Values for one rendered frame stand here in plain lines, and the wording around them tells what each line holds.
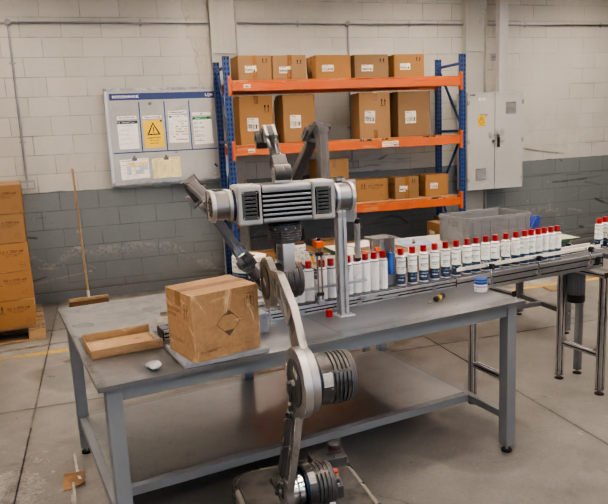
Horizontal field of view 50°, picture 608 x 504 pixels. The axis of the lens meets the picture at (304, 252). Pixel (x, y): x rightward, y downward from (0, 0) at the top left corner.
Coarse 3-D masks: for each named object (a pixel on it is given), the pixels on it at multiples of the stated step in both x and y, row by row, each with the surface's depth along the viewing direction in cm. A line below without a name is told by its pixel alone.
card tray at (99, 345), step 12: (144, 324) 301; (84, 336) 289; (96, 336) 292; (108, 336) 294; (120, 336) 296; (132, 336) 295; (144, 336) 294; (96, 348) 281; (108, 348) 269; (120, 348) 271; (132, 348) 274; (144, 348) 276
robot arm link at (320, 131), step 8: (312, 128) 295; (320, 128) 292; (328, 128) 294; (312, 136) 300; (320, 136) 290; (320, 144) 289; (320, 152) 287; (328, 152) 289; (320, 160) 286; (328, 160) 287; (320, 168) 284; (328, 168) 285; (320, 176) 283; (328, 176) 284
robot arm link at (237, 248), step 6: (204, 186) 302; (186, 198) 301; (192, 204) 300; (198, 204) 300; (216, 222) 301; (222, 222) 302; (216, 228) 303; (222, 228) 301; (228, 228) 302; (222, 234) 301; (228, 234) 301; (228, 240) 302; (234, 240) 302; (234, 246) 302; (240, 246) 302; (234, 252) 301; (240, 252) 302; (246, 252) 302; (240, 258) 303; (246, 258) 302; (252, 258) 303; (240, 264) 302; (246, 264) 303
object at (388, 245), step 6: (372, 240) 353; (378, 240) 348; (384, 240) 356; (390, 240) 346; (372, 246) 354; (378, 246) 349; (384, 246) 357; (390, 246) 347; (390, 276) 347; (390, 282) 348
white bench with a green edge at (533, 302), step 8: (432, 240) 528; (440, 240) 526; (568, 240) 507; (328, 248) 513; (352, 248) 508; (408, 248) 497; (416, 248) 496; (440, 248) 491; (480, 248) 484; (440, 256) 474; (480, 256) 491; (520, 288) 580; (520, 296) 580; (528, 296) 571; (528, 304) 549; (536, 304) 552; (544, 304) 549; (552, 304) 543; (568, 304) 522; (568, 312) 523; (568, 320) 525; (568, 328) 526
